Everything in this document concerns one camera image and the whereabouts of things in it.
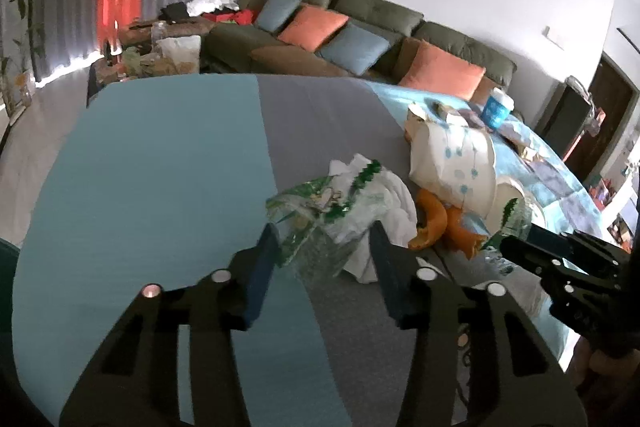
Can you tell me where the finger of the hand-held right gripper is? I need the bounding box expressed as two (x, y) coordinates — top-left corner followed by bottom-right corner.
(500, 236), (566, 280)
(527, 223), (576, 258)

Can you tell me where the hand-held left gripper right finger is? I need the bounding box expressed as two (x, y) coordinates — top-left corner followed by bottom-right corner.
(367, 221), (588, 427)

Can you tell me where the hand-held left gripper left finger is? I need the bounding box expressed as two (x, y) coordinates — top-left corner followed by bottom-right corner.
(59, 223), (281, 427)

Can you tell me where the clear crinkled plastic wrapper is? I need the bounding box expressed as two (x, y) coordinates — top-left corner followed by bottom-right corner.
(486, 197), (547, 279)

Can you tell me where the white tissue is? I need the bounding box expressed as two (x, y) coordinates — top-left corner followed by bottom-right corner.
(327, 153), (418, 284)

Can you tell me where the clear green-printed plastic bag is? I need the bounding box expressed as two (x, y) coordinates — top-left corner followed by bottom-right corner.
(265, 159), (396, 290)

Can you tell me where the person's right hand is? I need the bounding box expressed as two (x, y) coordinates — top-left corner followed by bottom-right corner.
(570, 337), (640, 408)

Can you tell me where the white paper bowl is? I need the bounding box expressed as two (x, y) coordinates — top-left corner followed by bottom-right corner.
(479, 179), (532, 240)

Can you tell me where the blue patchwork cloth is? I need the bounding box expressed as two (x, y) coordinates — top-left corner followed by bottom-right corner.
(367, 79), (603, 373)

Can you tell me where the curved orange peel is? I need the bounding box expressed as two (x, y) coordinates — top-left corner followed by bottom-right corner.
(407, 189), (449, 250)

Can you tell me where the black upright appliance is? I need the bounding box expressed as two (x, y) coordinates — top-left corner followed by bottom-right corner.
(534, 76), (597, 148)

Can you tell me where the teal and grey tablecloth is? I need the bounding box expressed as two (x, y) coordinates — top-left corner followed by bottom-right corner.
(11, 73), (571, 427)

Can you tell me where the blue cup with white lid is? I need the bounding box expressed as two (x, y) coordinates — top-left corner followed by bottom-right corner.
(481, 88), (516, 129)

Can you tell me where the brown door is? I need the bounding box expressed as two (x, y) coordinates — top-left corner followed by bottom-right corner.
(565, 52), (639, 184)

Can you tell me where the small brown cushion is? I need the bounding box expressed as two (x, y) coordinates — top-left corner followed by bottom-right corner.
(470, 77), (503, 105)

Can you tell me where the small food wrapper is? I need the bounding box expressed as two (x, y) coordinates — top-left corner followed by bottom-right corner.
(432, 102), (467, 124)

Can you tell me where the orange cushion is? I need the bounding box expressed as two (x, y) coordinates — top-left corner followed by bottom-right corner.
(277, 5), (350, 52)
(398, 41), (487, 102)

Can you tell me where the long brown cushion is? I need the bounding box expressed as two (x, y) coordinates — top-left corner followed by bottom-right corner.
(250, 45), (351, 78)

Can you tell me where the large blue cushion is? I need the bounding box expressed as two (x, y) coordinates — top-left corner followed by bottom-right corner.
(319, 24), (391, 76)

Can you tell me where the olive green sofa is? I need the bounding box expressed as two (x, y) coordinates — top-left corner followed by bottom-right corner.
(200, 0), (518, 105)

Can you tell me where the white plastic bag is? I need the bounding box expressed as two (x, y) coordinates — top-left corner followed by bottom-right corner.
(156, 35), (202, 74)

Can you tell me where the cluttered dark coffee table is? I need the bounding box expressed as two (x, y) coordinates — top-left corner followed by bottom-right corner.
(87, 19), (217, 108)

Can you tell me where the red garment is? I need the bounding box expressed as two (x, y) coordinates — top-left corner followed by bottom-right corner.
(215, 9), (261, 26)

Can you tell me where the small blue cushion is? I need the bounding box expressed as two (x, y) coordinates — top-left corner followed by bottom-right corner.
(255, 0), (303, 34)

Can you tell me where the teal chair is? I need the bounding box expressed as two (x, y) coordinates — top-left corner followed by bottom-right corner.
(0, 237), (22, 350)

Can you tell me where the white clothes pile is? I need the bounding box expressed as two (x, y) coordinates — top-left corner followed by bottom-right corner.
(186, 0), (241, 18)

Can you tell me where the black garment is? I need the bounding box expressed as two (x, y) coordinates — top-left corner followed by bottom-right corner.
(160, 2), (194, 22)

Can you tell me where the tall leafy plant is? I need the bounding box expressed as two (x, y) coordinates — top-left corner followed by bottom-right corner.
(0, 0), (47, 108)

